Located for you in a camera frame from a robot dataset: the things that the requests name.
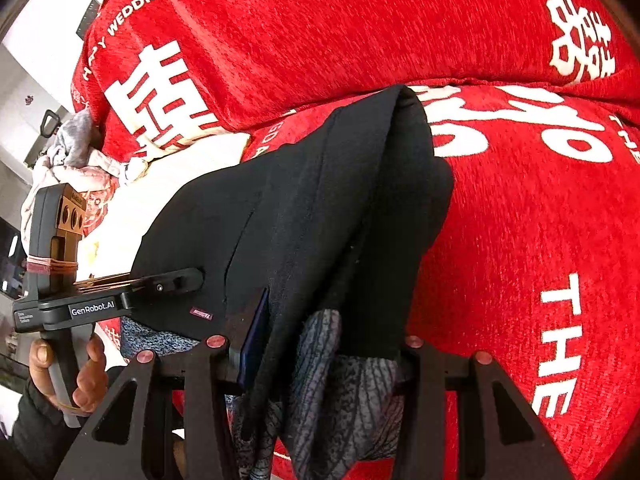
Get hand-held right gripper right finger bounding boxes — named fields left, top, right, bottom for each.
left=395, top=335, right=576, bottom=480

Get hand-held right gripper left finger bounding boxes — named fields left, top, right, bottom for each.
left=54, top=287, right=273, bottom=480

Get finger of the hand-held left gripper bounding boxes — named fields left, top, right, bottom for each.
left=90, top=267, right=205, bottom=296

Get black pants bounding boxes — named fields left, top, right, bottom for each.
left=131, top=84, right=455, bottom=480

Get person's left forearm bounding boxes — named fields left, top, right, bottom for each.
left=10, top=367, right=131, bottom=480

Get person's left hand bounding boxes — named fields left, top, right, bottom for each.
left=27, top=336, right=109, bottom=413

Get pink patterned cloth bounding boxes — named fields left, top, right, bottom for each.
left=22, top=152, right=123, bottom=241

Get grey crumpled garment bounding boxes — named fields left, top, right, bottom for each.
left=54, top=109, right=106, bottom=168

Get cream cloth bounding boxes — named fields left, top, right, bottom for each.
left=82, top=132, right=251, bottom=281

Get red printed bedspread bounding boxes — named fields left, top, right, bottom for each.
left=95, top=82, right=640, bottom=480

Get red printed sofa backrest cushion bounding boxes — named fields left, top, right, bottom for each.
left=70, top=0, right=640, bottom=161

